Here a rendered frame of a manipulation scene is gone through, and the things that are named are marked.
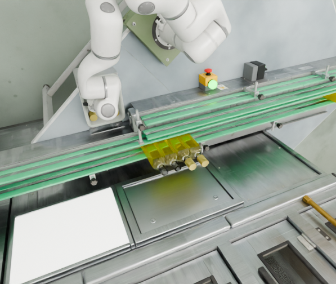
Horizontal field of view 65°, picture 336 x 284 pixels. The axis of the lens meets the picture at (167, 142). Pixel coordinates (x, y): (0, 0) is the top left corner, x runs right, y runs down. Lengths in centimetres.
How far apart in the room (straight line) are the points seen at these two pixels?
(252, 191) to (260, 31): 82
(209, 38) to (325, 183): 82
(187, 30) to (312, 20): 108
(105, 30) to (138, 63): 54
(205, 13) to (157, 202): 73
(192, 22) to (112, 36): 23
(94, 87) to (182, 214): 59
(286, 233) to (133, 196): 63
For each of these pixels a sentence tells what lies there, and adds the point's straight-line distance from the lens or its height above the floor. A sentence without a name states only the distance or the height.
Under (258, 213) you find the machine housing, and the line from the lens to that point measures 114.
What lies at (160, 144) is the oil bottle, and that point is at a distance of 120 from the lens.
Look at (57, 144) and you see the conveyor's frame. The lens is 128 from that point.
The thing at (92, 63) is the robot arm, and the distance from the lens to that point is 84.
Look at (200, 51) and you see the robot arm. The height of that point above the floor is 115.
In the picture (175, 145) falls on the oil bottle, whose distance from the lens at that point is 118.
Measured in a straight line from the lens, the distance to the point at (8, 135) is 196.
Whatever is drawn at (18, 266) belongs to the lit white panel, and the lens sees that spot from 112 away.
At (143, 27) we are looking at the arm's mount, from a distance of 115.
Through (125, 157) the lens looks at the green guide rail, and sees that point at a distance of 125.
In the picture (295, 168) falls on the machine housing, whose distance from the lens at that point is 144.
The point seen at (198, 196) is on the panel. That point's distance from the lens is 116.
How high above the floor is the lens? 191
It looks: 51 degrees down
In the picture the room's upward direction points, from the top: 143 degrees clockwise
